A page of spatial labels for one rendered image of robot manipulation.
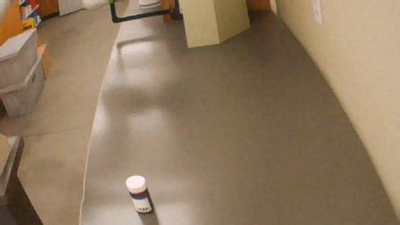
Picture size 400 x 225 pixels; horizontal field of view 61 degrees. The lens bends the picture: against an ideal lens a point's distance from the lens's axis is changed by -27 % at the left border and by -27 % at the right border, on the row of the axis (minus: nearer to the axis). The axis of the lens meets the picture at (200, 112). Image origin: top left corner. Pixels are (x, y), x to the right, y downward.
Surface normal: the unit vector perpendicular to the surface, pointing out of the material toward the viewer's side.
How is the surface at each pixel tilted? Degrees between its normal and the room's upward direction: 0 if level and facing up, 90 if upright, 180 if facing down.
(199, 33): 90
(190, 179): 0
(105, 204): 0
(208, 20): 90
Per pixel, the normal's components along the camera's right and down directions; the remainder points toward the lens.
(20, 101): 0.11, 0.59
